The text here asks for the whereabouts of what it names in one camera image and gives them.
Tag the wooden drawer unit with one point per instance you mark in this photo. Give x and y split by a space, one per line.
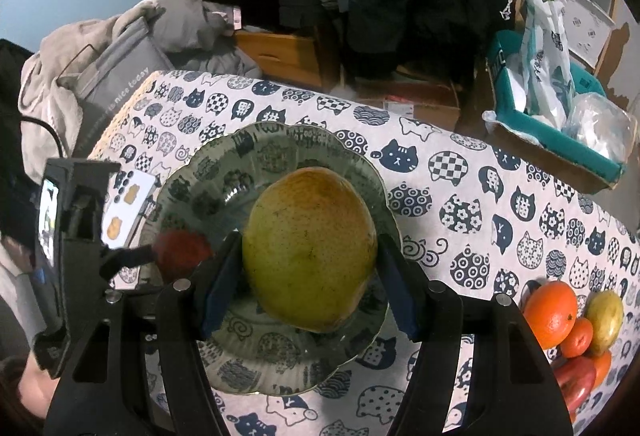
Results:
280 56

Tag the cat print tablecloth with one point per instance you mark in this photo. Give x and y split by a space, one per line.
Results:
450 216

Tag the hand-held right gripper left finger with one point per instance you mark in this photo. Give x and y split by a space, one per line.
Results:
222 288

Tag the bright red apple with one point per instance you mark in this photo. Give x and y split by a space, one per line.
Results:
575 386

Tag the clear plastic bag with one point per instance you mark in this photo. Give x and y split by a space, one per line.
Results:
600 126

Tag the small yellow mango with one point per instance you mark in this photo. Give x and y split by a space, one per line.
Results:
606 318

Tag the white sticker card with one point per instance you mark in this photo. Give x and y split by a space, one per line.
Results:
127 216

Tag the dark red apple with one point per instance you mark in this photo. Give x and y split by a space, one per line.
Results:
182 251

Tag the grey printed bag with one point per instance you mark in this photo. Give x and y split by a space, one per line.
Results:
120 76

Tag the small tangerine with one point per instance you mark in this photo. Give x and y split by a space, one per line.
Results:
577 341

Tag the white printed plastic bag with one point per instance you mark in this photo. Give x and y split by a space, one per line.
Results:
542 16

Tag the scalloped glass plate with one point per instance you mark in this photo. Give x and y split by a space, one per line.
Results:
225 186

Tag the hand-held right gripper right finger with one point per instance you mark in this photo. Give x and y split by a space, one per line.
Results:
400 296

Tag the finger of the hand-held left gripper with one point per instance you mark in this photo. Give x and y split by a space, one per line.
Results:
130 258

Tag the large green yellow mango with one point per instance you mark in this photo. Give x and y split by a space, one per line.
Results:
310 251

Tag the person's left forearm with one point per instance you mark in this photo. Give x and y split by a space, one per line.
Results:
17 391

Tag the flat brown cardboard box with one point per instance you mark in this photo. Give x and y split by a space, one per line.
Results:
400 99

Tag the black garment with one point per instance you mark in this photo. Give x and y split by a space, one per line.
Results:
12 186

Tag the teal lined cardboard box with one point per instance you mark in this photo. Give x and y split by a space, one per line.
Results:
550 139

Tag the white patterned box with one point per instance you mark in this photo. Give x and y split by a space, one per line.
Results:
585 31

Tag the medium orange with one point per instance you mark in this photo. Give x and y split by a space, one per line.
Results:
601 368

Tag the large orange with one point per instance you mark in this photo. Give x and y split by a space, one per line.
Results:
550 313

